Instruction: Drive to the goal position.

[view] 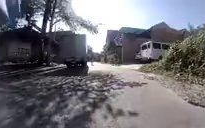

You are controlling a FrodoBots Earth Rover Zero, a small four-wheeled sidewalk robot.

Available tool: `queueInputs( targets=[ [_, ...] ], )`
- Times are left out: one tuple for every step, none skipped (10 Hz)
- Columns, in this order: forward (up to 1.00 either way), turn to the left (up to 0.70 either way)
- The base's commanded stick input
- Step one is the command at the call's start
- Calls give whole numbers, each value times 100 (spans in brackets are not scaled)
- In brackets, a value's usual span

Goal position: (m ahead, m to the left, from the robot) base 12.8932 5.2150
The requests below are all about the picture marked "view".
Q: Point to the grey concrete road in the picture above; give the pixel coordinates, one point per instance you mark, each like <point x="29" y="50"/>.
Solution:
<point x="146" y="106"/>

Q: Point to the white van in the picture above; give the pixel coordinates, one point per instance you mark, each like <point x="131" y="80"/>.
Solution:
<point x="153" y="50"/>

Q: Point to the low dark building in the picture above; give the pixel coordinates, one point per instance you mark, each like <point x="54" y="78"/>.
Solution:
<point x="18" y="45"/>

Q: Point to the large tree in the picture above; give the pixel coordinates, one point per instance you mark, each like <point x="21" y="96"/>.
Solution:
<point x="46" y="30"/>

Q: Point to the dirt verge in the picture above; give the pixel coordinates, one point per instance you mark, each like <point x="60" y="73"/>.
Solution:
<point x="186" y="90"/>

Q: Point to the building with green roof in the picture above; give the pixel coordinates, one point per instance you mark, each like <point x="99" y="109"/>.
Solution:
<point x="131" y="41"/>

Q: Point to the green bushes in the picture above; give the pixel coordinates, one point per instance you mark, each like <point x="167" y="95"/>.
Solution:
<point x="190" y="55"/>

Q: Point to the grey box truck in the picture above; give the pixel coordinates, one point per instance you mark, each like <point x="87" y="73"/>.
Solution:
<point x="72" y="46"/>

